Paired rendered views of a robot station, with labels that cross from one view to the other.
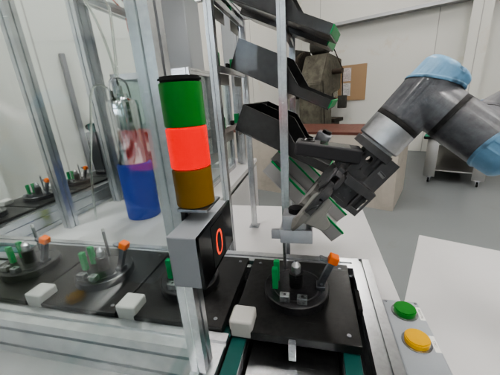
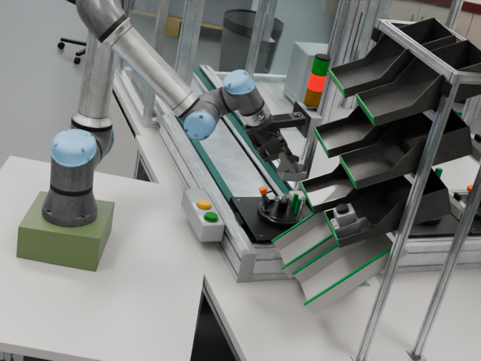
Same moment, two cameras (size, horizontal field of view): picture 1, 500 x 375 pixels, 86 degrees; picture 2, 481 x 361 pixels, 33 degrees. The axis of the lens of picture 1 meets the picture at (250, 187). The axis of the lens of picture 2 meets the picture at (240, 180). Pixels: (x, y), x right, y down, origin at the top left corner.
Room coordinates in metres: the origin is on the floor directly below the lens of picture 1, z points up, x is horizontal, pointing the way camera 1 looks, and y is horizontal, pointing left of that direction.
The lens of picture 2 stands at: (2.05, -1.53, 2.17)
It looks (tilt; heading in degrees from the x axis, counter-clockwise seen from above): 28 degrees down; 141
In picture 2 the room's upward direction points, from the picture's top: 12 degrees clockwise
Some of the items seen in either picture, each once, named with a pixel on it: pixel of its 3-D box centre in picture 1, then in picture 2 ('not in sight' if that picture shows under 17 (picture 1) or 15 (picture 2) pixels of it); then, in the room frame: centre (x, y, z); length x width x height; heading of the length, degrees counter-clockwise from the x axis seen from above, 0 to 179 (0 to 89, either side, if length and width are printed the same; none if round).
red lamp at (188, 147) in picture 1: (188, 146); (316, 81); (0.34, 0.07, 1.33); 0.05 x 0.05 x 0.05
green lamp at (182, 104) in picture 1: (182, 104); (321, 66); (0.34, 0.07, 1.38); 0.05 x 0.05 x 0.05
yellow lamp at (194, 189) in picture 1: (193, 184); (313, 96); (0.34, 0.07, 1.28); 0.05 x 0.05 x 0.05
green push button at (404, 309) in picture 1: (404, 311); (210, 218); (0.43, -0.29, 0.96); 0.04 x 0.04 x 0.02
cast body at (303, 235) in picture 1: (291, 222); (294, 167); (0.50, -0.08, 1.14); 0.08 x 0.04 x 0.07; 76
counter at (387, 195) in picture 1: (307, 158); not in sight; (4.02, -0.91, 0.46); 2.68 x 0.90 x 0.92; 54
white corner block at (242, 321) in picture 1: (242, 321); (296, 199); (0.42, 0.03, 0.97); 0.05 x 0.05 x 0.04; 76
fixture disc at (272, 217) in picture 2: (296, 289); (280, 213); (0.49, -0.09, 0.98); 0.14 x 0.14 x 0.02
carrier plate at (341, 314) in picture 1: (296, 295); (279, 219); (0.49, -0.09, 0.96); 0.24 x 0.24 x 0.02; 76
